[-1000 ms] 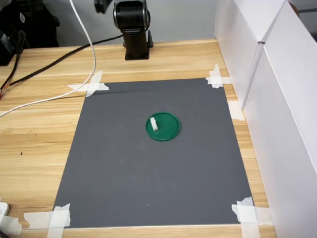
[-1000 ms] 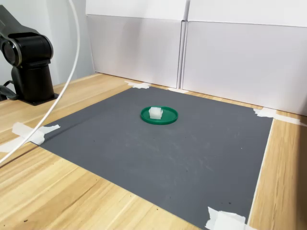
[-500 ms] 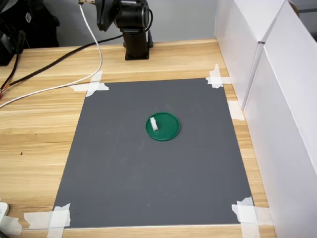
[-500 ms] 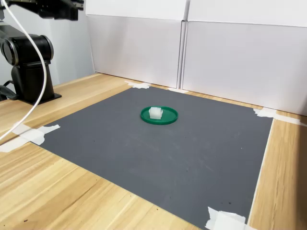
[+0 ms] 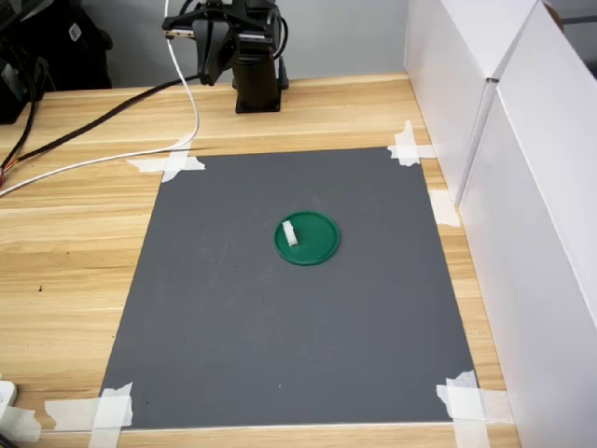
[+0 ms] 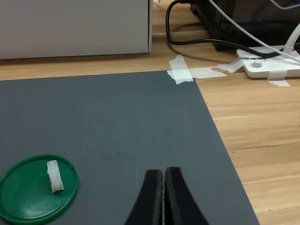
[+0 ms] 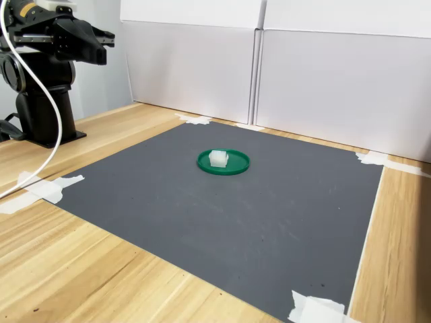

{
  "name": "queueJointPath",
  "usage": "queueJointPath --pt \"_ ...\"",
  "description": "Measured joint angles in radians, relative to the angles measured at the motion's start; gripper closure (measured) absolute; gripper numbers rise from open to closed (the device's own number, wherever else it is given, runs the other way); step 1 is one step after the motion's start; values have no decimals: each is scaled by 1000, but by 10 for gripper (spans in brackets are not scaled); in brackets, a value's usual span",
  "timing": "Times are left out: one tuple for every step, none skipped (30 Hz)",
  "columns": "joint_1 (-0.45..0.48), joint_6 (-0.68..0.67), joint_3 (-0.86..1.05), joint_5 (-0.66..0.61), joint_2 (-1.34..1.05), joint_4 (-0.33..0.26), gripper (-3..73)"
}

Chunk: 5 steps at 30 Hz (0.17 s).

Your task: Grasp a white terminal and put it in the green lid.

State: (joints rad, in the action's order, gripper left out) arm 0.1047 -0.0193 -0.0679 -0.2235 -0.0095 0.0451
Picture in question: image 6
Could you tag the small white plastic terminal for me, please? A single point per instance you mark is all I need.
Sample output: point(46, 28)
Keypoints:
point(55, 180)

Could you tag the round green lid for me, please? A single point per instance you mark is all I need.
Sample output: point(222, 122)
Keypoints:
point(25, 194)

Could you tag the dark grey mat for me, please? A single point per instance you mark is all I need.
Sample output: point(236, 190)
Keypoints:
point(117, 117)

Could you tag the white tape strip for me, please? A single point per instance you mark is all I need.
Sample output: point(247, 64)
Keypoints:
point(230, 65)
point(277, 78)
point(208, 72)
point(181, 73)

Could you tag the black device box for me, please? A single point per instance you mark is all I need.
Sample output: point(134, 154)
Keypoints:
point(246, 21)

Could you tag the long white box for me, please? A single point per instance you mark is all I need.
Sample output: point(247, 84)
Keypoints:
point(70, 25)

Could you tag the white plastic bracket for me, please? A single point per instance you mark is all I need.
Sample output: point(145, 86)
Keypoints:
point(262, 65)

